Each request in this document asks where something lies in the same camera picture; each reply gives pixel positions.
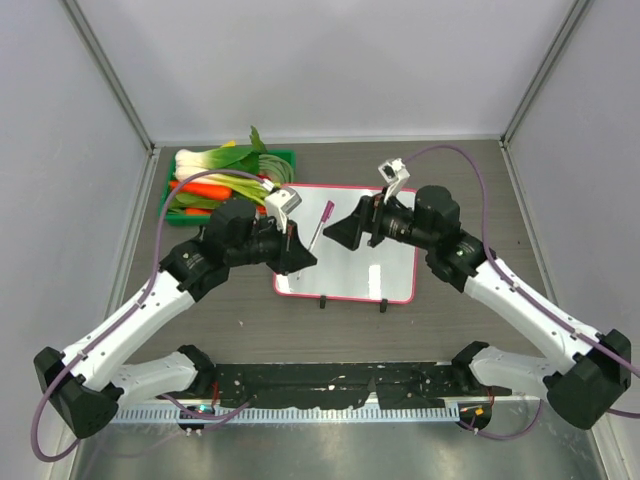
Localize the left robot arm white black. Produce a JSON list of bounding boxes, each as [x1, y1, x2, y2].
[[34, 188, 317, 439]]

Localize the aluminium frame rail right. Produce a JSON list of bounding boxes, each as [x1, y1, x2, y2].
[[500, 0, 593, 149]]

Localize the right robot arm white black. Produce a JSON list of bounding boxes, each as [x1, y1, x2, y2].
[[323, 185, 632, 430]]

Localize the aluminium frame rail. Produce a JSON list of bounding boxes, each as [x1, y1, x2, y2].
[[500, 0, 593, 149], [59, 0, 159, 316]]

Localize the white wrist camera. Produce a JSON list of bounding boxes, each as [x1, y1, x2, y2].
[[378, 158, 410, 203], [265, 187, 302, 233]]

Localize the white slotted cable duct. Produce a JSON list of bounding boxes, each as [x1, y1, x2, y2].
[[112, 401, 460, 425]]

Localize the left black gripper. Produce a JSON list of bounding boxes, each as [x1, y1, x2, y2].
[[227, 214, 316, 276]]

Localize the green onion stalks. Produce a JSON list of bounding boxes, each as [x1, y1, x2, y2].
[[221, 151, 296, 206]]

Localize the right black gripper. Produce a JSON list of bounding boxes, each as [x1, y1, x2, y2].
[[323, 187, 436, 253]]

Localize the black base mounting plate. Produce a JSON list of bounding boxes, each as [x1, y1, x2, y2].
[[155, 360, 511, 409]]

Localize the pink framed whiteboard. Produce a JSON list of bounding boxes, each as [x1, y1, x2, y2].
[[273, 184, 419, 304]]

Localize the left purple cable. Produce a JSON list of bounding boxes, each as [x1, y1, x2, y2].
[[32, 170, 276, 461]]

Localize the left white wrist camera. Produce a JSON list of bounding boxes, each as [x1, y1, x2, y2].
[[265, 187, 302, 233]]

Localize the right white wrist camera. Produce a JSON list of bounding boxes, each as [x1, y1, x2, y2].
[[378, 158, 410, 203]]

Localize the orange carrot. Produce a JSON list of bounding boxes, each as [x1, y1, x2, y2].
[[179, 182, 233, 201]]

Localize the aluminium frame rail left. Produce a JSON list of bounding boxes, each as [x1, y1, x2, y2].
[[59, 0, 159, 316]]

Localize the bok choy white green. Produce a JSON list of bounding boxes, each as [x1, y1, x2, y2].
[[174, 126, 268, 180]]

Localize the green plastic tray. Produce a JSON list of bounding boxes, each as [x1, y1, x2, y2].
[[161, 150, 296, 226]]

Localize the white marker pen pink cap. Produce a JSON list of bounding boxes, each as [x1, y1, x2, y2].
[[297, 200, 335, 255]]

